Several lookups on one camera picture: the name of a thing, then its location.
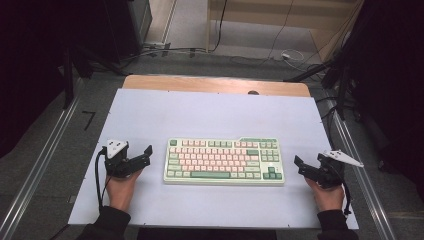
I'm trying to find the grey power strip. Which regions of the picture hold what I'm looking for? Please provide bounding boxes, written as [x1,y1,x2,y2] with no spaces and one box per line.
[144,41,172,52]

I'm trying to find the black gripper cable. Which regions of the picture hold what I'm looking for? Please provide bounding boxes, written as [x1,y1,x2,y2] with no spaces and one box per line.
[333,159,353,216]
[94,148,113,213]

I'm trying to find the dark curtain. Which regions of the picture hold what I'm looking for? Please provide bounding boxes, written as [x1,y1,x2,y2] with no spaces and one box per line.
[346,0,424,201]
[0,0,111,158]

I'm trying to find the white table mat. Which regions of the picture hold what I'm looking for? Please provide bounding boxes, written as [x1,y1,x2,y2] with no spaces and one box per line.
[67,88,360,231]

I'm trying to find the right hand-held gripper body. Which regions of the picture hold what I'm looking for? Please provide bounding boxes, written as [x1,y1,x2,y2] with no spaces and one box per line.
[316,149,364,190]

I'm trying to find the light wooden shelf unit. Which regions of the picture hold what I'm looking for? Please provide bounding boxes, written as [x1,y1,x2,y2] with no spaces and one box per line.
[205,0,365,63]

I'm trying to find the person's dark trousers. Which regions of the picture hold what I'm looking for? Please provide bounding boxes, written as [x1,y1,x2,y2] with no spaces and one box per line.
[136,228,278,240]

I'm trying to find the green and pink keyboard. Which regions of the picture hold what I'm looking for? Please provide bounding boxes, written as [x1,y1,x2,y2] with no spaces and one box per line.
[163,136,286,186]

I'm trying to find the black floor cable bundle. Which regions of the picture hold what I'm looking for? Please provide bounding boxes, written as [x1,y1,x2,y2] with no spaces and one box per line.
[119,45,208,68]

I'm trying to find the thin black hanging cable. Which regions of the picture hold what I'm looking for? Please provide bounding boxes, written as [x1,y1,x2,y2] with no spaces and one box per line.
[259,0,295,66]

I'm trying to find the aluminium floor rail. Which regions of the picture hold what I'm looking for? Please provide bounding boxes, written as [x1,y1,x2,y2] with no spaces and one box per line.
[0,96,81,240]
[324,98,398,240]

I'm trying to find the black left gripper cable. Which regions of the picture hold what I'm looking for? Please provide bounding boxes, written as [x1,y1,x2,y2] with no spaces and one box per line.
[94,148,113,213]

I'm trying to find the black tripod stand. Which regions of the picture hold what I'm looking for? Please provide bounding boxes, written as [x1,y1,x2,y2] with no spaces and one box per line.
[283,49,355,121]

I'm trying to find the person's left hand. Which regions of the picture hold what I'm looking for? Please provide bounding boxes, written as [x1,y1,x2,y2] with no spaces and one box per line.
[105,168,143,213]

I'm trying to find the person's right hand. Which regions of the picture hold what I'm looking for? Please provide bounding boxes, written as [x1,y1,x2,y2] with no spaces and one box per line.
[304,178,345,213]

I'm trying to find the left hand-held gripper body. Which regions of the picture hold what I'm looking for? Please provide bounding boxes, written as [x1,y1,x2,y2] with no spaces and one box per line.
[103,139,135,179]

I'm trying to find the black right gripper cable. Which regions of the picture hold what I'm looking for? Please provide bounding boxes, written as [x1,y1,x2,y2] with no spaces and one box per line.
[333,159,353,216]

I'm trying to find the black cabinet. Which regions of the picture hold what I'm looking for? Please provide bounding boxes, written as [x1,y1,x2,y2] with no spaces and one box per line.
[103,0,154,64]

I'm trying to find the white coiled cable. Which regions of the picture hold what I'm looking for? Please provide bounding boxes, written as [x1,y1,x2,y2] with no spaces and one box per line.
[280,49,305,63]

